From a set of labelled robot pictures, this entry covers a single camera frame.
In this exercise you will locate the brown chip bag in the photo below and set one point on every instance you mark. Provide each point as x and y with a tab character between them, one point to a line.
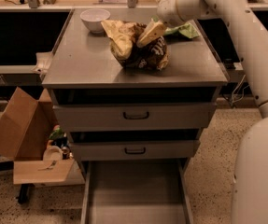
123	36

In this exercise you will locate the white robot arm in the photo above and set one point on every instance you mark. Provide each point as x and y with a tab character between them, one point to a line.
250	39

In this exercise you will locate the green chip bag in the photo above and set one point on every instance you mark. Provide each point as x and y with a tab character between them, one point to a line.
187	30

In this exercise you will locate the top grey drawer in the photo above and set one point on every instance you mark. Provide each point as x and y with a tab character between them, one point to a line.
95	110

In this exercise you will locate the grey drawer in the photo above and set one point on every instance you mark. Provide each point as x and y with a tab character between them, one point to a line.
136	192
95	110
134	145

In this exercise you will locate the grey drawer cabinet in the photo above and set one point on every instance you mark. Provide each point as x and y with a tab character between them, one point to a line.
84	61

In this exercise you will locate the middle grey drawer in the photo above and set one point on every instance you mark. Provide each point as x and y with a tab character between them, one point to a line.
134	145

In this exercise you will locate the bottom grey drawer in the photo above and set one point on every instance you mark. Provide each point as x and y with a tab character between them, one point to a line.
136	192

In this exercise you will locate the white bowl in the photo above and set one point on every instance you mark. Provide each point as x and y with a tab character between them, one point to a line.
92	19

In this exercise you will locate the white plate in box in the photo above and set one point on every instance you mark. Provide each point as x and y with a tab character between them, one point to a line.
52	153

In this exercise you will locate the brown cardboard box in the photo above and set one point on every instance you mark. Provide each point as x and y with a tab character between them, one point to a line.
25	127

